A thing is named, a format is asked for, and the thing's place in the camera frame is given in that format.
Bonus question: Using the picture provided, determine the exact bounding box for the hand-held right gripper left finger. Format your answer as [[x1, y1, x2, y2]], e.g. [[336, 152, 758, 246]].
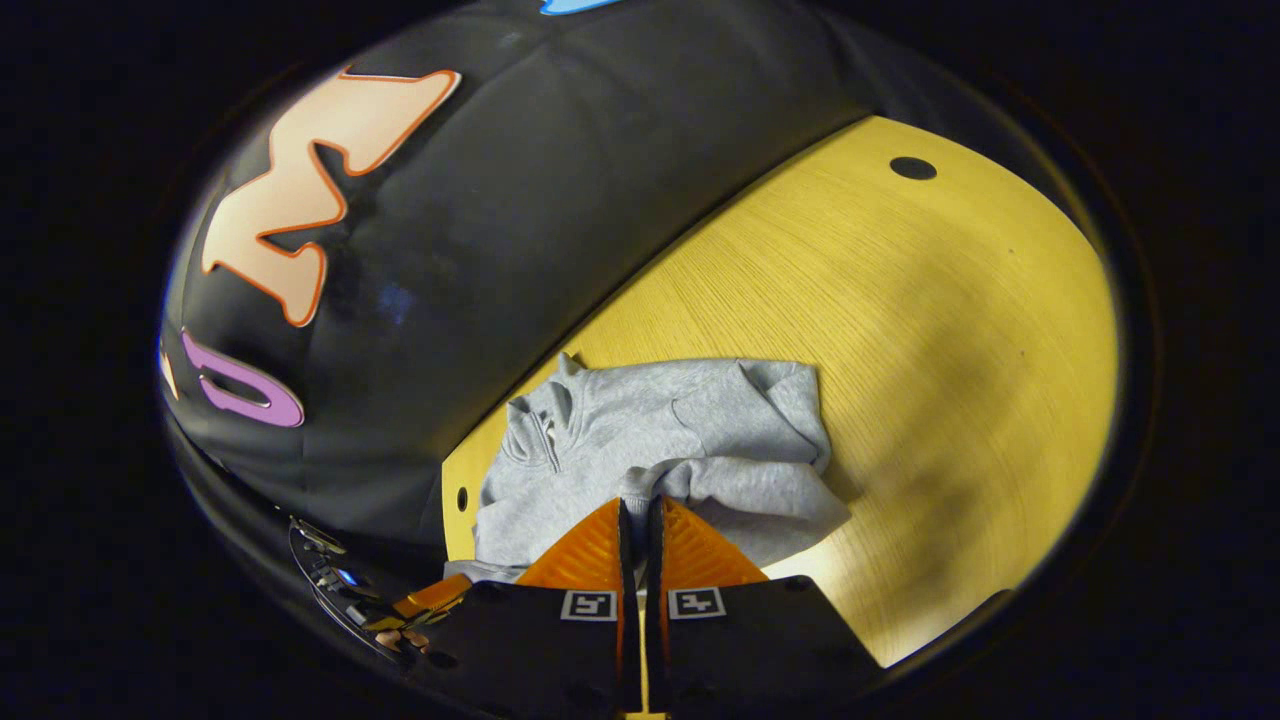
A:
[[410, 497, 643, 715]]

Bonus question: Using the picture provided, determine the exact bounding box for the gray zip sweatshirt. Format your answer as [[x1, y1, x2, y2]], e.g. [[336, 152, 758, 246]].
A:
[[443, 352, 853, 586]]

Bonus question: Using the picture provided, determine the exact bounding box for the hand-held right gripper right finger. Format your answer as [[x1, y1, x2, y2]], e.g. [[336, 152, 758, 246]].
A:
[[645, 495, 886, 715]]

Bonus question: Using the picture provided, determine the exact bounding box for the black backdrop cloth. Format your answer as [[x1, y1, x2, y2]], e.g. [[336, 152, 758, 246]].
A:
[[160, 0, 1111, 641]]

